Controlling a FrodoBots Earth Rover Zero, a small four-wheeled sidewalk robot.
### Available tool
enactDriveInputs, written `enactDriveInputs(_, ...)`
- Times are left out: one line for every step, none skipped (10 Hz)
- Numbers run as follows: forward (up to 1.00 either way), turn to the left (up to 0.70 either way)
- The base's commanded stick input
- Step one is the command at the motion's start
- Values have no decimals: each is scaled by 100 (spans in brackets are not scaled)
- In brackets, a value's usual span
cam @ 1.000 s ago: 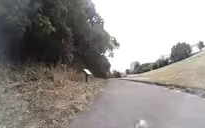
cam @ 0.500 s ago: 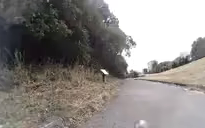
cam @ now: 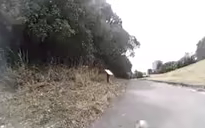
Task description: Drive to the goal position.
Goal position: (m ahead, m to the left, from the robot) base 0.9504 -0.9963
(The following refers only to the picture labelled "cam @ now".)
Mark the robot's own part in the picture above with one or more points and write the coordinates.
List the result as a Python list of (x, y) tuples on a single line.
[(141, 124)]

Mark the dense dark trees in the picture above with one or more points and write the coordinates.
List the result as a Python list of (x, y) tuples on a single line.
[(63, 33)]

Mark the dry grass embankment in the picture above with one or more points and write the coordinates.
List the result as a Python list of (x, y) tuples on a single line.
[(190, 73)]

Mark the distant building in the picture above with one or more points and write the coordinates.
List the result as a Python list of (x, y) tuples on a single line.
[(154, 65)]

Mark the distant trees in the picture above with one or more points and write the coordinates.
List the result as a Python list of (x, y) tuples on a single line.
[(190, 58)]

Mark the grey asphalt road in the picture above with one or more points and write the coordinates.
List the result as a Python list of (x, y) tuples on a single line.
[(163, 106)]

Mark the dry brush bank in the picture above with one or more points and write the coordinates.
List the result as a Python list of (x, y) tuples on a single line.
[(53, 96)]

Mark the small sign on post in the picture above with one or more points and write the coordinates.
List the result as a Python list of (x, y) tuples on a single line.
[(108, 74)]

